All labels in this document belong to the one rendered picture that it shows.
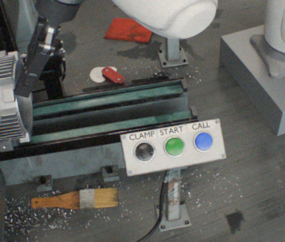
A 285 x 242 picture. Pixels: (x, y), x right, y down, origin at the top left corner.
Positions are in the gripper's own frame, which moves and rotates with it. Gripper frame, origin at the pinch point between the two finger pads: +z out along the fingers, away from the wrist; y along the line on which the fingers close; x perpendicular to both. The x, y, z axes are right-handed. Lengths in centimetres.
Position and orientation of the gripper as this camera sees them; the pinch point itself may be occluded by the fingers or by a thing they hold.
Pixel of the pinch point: (26, 80)
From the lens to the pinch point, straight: 82.8
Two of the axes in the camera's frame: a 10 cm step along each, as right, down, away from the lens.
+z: -4.4, 6.7, 6.0
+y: 1.7, 7.2, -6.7
